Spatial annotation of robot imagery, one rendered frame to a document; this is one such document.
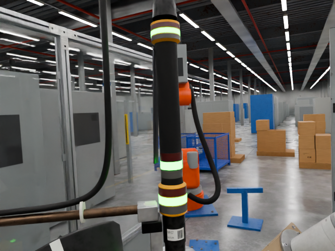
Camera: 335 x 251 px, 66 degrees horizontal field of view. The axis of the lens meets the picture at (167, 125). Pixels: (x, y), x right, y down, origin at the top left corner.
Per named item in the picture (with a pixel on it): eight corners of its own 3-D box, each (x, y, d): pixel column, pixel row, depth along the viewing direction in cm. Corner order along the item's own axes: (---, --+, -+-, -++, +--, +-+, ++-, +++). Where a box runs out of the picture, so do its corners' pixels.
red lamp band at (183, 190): (159, 198, 37) (159, 189, 37) (157, 189, 42) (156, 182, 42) (189, 195, 38) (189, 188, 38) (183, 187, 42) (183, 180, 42)
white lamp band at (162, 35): (152, 38, 36) (151, 33, 36) (150, 46, 40) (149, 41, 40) (182, 38, 37) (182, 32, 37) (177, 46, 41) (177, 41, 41)
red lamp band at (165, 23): (151, 26, 36) (151, 21, 36) (149, 36, 40) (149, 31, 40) (182, 26, 37) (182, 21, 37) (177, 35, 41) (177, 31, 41)
